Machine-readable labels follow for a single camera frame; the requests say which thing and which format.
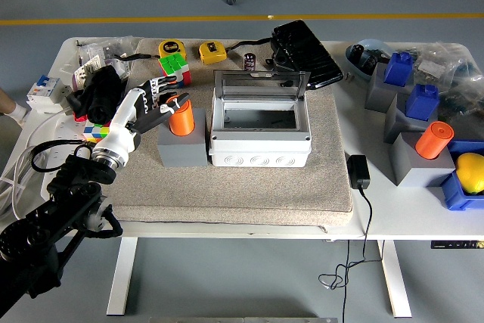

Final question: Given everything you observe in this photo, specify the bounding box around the grey plug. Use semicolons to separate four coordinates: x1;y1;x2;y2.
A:
60;83;83;112

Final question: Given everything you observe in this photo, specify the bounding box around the blue plastic bin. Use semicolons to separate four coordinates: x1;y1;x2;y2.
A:
440;140;484;211

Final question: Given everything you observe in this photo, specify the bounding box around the black tape measure strap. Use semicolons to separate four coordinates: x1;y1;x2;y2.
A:
113;51;162;62

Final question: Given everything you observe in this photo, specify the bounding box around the orange cylinder battery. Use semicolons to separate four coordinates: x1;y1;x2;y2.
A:
414;121;455;160
166;98;196;137

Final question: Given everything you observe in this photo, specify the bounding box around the light blue bowl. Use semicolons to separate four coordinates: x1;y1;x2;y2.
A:
345;38;394;82

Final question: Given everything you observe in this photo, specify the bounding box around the clear plastic bag with hardware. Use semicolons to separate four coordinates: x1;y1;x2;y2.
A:
75;35;135;74

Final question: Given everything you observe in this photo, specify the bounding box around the grey-brown mat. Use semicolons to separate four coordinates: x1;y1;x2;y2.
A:
101;38;355;228

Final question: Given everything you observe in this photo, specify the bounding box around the black power adapter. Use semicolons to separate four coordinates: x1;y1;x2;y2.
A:
346;154;371;190

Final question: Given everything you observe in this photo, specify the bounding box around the white purple label packet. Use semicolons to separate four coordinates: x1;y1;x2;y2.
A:
71;54;105;92

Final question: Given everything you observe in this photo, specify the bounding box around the white cable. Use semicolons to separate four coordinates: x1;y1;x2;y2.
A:
0;109;73;222

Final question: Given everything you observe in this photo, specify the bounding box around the small colourful puzzle cube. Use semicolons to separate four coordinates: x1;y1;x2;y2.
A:
82;118;114;144

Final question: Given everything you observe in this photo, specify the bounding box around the blue plastic block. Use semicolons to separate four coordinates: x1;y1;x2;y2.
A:
405;83;440;122
383;51;416;87

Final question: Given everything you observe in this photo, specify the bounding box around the white circuit breaker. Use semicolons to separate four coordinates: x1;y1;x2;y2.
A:
25;73;62;114

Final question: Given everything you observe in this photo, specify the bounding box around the white table leg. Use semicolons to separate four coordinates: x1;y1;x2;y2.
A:
106;237;138;317
377;239;412;318

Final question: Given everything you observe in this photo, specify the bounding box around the black cloth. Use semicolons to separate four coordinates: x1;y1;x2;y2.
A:
71;64;128;126

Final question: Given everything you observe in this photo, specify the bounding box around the large colourful puzzle cube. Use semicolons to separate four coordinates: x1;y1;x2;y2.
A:
157;53;192;89

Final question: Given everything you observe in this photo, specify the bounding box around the white power strip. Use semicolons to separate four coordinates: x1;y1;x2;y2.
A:
39;113;95;203

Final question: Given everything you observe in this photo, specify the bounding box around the square yellow tape measure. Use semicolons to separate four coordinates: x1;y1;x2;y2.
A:
199;41;228;66

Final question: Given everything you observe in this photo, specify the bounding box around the black foot pedal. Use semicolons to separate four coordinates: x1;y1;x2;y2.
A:
270;19;344;92

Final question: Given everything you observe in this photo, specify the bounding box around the person's foot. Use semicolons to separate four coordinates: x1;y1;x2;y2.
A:
0;87;32;124

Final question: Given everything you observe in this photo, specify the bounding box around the black adapter cord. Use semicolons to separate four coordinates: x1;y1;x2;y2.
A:
318;186;385;323

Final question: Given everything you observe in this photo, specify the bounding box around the grey junction box clear lid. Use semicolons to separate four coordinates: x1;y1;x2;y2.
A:
209;69;313;168

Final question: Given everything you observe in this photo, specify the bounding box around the round yellow tape measure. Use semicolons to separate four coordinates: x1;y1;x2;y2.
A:
157;39;185;60

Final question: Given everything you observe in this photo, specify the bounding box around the grey holder block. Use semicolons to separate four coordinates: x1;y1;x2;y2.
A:
365;61;415;114
389;132;457;188
383;92;442;145

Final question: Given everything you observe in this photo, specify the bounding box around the black table control panel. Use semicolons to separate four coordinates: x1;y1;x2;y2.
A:
430;240;484;250

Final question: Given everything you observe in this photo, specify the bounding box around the grey block with round hole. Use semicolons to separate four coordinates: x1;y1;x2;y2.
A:
157;107;209;168

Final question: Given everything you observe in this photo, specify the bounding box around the clear plastic parts bag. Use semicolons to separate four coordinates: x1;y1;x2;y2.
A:
438;69;484;131
414;42;476;85

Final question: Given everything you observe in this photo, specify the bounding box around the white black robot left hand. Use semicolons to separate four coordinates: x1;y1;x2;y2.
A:
92;75;192;161

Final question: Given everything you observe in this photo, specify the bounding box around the yellow lemon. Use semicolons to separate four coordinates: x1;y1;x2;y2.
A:
455;152;484;194

